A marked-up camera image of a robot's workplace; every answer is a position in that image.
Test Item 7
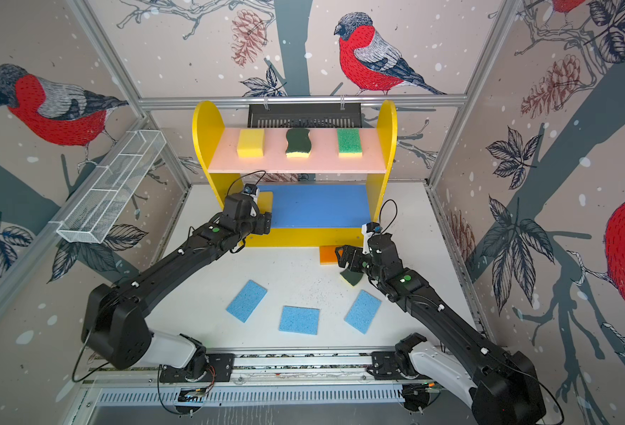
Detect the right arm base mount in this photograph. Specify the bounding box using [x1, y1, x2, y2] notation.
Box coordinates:
[365, 351, 426, 381]

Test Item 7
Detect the white wire mesh basket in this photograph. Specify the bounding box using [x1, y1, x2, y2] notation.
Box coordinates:
[57, 129, 166, 244]

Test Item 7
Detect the yellow orange-tinted sponge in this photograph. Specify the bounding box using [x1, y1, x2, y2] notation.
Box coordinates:
[257, 191, 273, 214]

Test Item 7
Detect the right blue sponge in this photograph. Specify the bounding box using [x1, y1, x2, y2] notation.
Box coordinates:
[344, 290, 381, 335]

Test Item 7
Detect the orange sponge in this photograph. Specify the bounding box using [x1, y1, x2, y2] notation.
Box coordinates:
[319, 245, 338, 266]

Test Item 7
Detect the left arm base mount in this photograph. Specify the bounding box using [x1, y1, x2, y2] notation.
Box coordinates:
[158, 353, 235, 384]

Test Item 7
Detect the bright green sponge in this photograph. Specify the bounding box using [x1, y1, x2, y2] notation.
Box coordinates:
[336, 129, 363, 158]

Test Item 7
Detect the blue sponge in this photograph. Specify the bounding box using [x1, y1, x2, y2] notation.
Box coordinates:
[279, 306, 320, 336]
[344, 290, 381, 335]
[226, 280, 267, 323]

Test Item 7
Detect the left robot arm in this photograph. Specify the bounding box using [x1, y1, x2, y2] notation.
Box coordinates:
[81, 184, 272, 374]

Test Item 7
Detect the black perforated metal tray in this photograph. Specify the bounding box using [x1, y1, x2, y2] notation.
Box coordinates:
[247, 103, 363, 129]

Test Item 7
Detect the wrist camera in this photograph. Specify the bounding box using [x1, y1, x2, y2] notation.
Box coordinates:
[243, 183, 258, 197]
[362, 221, 382, 254]

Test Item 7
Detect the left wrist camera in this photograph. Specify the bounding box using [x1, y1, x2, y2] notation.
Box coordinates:
[243, 183, 258, 197]

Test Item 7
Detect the horizontal aluminium frame bar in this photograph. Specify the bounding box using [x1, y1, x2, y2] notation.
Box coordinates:
[138, 94, 469, 112]

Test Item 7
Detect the dark green wavy sponge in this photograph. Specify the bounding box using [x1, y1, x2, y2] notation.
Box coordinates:
[340, 269, 364, 286]
[286, 127, 312, 159]

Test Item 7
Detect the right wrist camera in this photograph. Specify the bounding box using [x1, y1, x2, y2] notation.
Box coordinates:
[362, 221, 382, 254]

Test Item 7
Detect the left blue sponge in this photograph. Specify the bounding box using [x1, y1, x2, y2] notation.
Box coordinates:
[226, 280, 267, 323]

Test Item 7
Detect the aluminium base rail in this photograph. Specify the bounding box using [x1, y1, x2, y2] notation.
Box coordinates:
[80, 346, 521, 389]

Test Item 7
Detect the middle blue sponge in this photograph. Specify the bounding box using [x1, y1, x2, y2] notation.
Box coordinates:
[279, 306, 320, 336]

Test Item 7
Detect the plain yellow sponge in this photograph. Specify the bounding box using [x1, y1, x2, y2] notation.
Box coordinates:
[237, 129, 265, 159]

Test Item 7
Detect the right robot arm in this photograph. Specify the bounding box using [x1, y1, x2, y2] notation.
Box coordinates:
[335, 233, 547, 424]

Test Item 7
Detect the yellow shelf unit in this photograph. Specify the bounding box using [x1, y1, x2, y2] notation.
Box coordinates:
[192, 101, 398, 247]

